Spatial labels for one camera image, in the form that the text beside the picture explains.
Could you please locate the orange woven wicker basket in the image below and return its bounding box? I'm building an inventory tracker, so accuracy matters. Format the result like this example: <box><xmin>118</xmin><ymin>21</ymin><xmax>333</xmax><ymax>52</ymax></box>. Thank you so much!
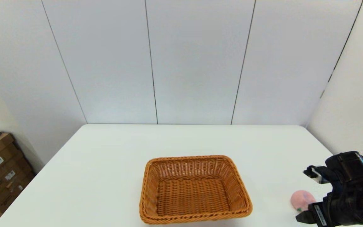
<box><xmin>139</xmin><ymin>155</ymin><xmax>253</xmax><ymax>225</ymax></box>

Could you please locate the pink toy peach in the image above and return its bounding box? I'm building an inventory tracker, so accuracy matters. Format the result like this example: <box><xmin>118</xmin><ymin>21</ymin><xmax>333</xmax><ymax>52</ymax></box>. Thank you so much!
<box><xmin>291</xmin><ymin>190</ymin><xmax>317</xmax><ymax>212</ymax></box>

